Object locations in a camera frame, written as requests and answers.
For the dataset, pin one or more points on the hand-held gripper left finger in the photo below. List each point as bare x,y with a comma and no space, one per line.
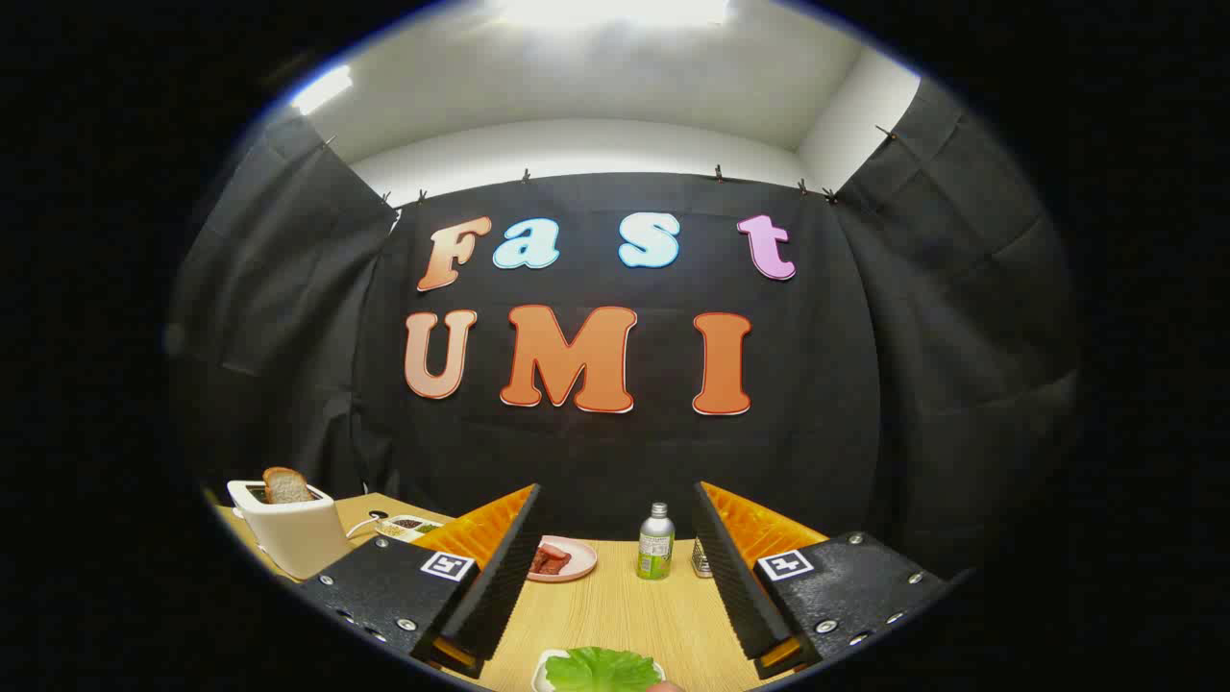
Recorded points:
500,596

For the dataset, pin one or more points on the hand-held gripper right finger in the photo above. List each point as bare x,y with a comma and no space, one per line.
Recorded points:
735,586

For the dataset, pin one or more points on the green lettuce leaf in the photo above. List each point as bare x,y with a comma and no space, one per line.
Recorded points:
601,670

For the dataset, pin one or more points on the toasted bread slice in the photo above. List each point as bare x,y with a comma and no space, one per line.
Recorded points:
285,487

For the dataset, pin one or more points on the brown meat pieces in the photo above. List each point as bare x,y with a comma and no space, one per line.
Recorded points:
553,562

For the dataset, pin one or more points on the pink round plate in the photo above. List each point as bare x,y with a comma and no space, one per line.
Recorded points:
581,567

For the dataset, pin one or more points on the silver bottle green label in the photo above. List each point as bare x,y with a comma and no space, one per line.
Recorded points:
655,548

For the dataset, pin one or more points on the white square plate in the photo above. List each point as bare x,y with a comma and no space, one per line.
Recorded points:
539,678

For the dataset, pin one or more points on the white divided condiment dish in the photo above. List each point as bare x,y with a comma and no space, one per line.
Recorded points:
408,527

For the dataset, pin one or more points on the black backdrop cloth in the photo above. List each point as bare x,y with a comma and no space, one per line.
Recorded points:
615,461

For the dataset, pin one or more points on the white toaster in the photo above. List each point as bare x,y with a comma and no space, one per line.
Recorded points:
298,538

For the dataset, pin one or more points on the ceiling light panel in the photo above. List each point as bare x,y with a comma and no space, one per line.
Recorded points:
615,10
322,88

